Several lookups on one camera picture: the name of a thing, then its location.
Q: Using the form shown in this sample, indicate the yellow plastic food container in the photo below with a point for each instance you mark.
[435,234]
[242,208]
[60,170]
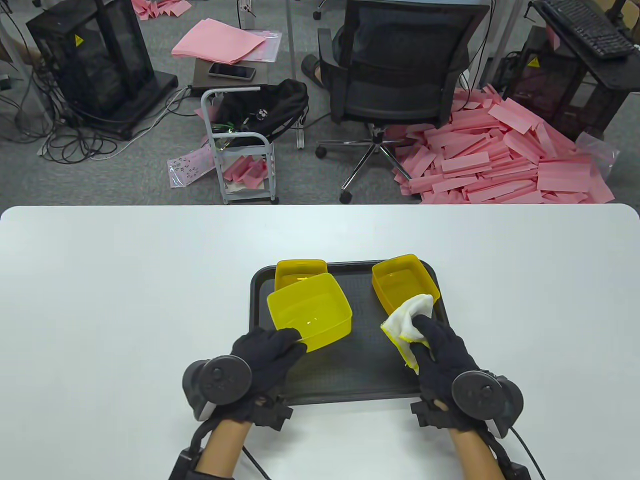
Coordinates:
[300,270]
[400,280]
[310,312]

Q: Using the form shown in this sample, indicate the black keyboard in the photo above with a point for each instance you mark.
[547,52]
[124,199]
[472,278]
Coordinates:
[585,25]

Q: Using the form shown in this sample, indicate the white yellow dish cloth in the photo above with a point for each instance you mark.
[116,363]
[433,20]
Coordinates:
[405,320]

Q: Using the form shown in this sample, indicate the black mesh equipment tower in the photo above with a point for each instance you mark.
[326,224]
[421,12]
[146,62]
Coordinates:
[115,50]
[550,85]

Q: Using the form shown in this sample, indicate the black sensor box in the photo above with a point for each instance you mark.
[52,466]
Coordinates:
[517,472]
[185,465]

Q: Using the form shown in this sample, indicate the black plastic tray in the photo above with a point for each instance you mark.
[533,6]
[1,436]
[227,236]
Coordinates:
[360,370]

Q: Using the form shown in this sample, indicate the person's left hand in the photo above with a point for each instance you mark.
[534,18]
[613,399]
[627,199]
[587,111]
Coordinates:
[270,355]

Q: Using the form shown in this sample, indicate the clear crumpled plastic bag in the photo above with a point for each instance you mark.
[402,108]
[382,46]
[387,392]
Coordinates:
[602,152]

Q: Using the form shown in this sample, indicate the black bag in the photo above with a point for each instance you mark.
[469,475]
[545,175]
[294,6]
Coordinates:
[280,105]

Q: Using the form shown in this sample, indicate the black mesh office chair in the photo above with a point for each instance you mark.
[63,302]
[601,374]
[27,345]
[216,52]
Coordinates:
[395,95]

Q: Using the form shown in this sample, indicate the clear zip plastic bag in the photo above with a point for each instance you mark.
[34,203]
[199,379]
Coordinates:
[272,47]

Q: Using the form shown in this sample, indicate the white desk pole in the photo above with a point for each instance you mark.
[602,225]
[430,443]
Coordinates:
[290,30]

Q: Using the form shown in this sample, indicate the printed plastic bag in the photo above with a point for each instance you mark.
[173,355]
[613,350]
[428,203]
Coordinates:
[187,167]

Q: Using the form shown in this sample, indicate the stack of pink sheets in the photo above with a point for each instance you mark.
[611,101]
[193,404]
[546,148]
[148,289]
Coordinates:
[220,40]

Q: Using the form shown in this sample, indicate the black keyboard stand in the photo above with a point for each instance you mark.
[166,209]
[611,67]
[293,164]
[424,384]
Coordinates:
[617,72]

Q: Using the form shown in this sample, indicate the black smartphone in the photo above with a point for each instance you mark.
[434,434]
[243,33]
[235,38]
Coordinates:
[231,71]

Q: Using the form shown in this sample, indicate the person's right hand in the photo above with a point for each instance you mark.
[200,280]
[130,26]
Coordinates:
[442,355]

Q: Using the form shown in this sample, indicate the person's left forearm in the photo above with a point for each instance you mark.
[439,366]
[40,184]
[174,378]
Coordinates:
[225,450]

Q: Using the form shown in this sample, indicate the small heap pink foam strips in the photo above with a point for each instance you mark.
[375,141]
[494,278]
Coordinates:
[165,7]

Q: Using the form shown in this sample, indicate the person's right forearm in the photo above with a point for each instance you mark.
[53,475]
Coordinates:
[472,455]

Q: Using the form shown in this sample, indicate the pile of pink foam strips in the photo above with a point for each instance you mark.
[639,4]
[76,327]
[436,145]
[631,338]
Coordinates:
[500,160]

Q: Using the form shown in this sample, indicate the pink foam strips bundle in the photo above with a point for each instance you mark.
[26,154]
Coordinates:
[245,170]

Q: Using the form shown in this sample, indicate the white rolling cart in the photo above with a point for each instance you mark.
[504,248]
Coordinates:
[250,196]

